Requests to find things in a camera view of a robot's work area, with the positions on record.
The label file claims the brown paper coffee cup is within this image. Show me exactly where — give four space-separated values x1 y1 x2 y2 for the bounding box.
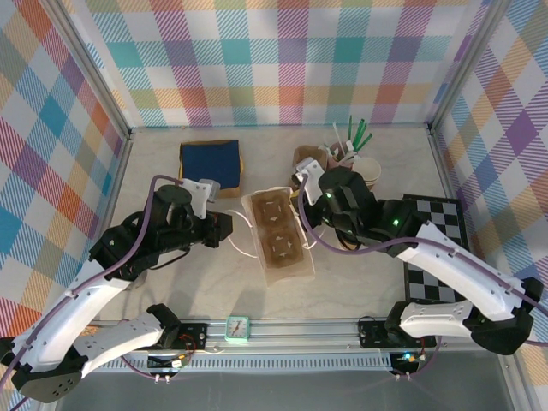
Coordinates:
337 233 365 253

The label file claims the white flower-print paper bag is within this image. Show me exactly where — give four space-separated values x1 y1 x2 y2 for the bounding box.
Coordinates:
226 185 326 289

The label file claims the stack of brown paper cups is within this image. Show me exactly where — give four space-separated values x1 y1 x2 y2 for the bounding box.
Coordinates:
351 156 382 192

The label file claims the pink straw holder cup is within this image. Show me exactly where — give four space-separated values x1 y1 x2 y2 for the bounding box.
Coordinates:
325 147 356 172

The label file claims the black grey checkerboard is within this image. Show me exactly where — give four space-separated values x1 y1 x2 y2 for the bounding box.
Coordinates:
402 193 466 303

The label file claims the small teal clock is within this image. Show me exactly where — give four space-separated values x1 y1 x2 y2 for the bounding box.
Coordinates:
224 315 253 343

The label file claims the small controller circuit board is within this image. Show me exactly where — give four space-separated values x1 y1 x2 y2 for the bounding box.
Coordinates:
147 353 192 372
391 350 429 370

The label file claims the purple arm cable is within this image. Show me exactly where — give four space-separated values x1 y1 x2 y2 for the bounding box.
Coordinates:
0 174 186 411
297 177 548 382

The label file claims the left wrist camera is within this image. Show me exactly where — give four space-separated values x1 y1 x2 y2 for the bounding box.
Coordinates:
182 177 222 217

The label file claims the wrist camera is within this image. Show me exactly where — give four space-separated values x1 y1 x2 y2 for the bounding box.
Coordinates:
292 157 325 206
182 177 222 217

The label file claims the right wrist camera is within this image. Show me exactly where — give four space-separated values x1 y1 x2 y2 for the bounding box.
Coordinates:
292 157 325 206

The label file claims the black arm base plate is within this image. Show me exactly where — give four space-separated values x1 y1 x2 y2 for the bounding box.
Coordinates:
129 323 208 353
357 319 438 349

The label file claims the aluminium table front rail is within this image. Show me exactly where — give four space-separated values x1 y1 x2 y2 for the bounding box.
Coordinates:
45 315 522 355

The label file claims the grey slotted cable duct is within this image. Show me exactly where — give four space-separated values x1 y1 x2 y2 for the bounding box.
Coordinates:
63 357 393 372

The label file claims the aluminium frame post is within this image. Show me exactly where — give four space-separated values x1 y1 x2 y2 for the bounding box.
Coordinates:
40 0 134 142
427 0 513 134

